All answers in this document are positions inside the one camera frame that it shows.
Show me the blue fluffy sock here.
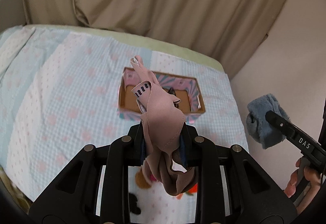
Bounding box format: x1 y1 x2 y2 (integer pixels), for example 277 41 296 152
246 93 290 150

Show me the black scrunchie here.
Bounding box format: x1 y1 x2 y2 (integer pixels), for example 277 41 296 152
128 193 141 215

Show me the brown plush hair clip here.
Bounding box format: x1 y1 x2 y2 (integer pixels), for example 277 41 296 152
135 170 151 189

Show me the pink fabric garment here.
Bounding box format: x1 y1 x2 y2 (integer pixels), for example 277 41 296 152
130 55 197 196

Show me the person's right hand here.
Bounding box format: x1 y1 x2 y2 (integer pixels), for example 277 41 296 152
284 157 322 216

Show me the patterned cardboard box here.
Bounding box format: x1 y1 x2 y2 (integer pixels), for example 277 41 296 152
118 67 206 124

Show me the blue checkered floral blanket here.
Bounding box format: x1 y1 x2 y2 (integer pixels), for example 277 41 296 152
1 26 248 200

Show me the green mattress sheet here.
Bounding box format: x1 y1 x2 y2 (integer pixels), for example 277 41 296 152
27 25 224 72

